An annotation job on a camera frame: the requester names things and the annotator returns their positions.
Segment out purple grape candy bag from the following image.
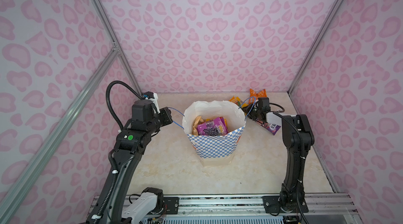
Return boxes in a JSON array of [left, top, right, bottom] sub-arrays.
[[196, 117, 228, 137]]

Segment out small orange snack packet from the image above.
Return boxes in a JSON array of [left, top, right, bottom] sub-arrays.
[[249, 89, 267, 99]]

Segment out blue checkered paper bag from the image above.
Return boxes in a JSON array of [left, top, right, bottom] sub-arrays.
[[180, 98, 257, 167]]

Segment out diagonal aluminium frame bar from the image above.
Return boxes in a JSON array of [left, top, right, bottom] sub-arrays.
[[1, 47, 120, 223]]

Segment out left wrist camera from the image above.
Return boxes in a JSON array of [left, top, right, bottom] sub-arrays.
[[143, 91, 160, 114]]

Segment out black corrugated left cable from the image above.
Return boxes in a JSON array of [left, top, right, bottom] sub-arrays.
[[105, 80, 143, 130]]

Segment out aluminium corner frame post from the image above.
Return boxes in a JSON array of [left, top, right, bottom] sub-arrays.
[[90, 0, 142, 94]]

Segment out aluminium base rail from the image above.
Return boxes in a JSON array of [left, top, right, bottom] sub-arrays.
[[85, 192, 363, 224]]

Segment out right aluminium corner post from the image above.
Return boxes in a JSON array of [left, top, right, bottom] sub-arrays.
[[287, 0, 346, 95]]

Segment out yellow orange candy bag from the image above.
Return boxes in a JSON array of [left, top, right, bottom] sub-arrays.
[[229, 96, 249, 108]]

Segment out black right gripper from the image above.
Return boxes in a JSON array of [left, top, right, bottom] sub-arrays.
[[241, 103, 263, 121]]

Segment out orange taro chips bag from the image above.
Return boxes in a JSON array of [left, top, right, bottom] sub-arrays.
[[193, 116, 205, 136]]

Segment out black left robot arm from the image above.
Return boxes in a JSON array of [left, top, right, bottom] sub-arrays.
[[85, 98, 173, 224]]

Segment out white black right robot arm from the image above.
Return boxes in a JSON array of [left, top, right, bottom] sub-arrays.
[[248, 97, 315, 216]]

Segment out purple Fox's candy bag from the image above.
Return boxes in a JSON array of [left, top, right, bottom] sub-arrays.
[[256, 120, 281, 135]]

